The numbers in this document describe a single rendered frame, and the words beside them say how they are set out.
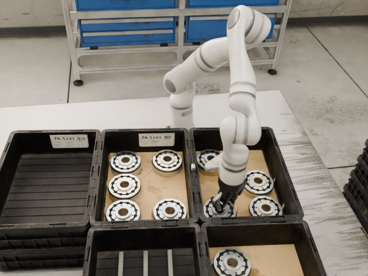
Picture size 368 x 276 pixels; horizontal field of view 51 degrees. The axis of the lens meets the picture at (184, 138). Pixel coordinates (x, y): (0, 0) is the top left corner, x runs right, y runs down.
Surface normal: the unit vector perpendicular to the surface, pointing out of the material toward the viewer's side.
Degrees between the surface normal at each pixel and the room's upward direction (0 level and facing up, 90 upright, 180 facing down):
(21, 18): 90
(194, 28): 90
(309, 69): 0
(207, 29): 90
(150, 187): 0
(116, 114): 0
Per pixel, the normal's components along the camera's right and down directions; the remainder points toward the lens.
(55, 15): 0.17, 0.66
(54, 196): 0.04, -0.74
